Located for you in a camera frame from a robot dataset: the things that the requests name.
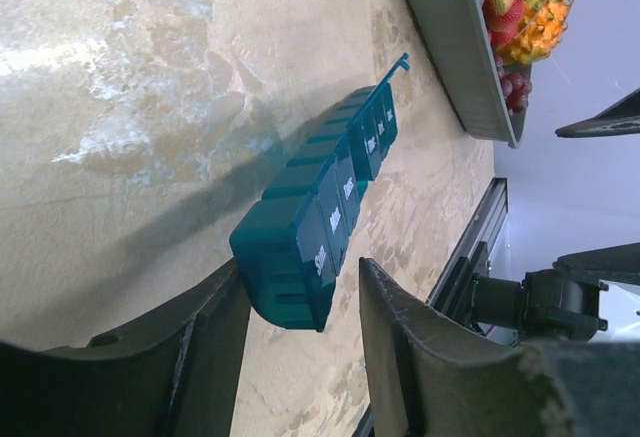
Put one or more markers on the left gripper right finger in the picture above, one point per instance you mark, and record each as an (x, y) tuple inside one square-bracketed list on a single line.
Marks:
[(553, 388)]

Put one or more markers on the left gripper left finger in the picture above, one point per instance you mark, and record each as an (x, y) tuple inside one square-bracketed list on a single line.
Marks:
[(173, 371)]

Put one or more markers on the teal weekly pill organizer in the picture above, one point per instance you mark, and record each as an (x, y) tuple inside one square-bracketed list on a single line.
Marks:
[(291, 245)]

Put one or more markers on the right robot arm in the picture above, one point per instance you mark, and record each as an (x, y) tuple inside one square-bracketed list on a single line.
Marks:
[(576, 229)]

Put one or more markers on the dark toy grapes bunch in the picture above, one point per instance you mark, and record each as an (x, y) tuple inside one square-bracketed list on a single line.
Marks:
[(515, 87)]

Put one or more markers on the dark grey fruit tray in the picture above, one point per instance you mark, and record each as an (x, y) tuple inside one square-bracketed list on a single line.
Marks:
[(455, 35)]

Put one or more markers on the aluminium frame rail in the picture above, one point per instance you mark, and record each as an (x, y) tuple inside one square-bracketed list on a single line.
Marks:
[(470, 242)]

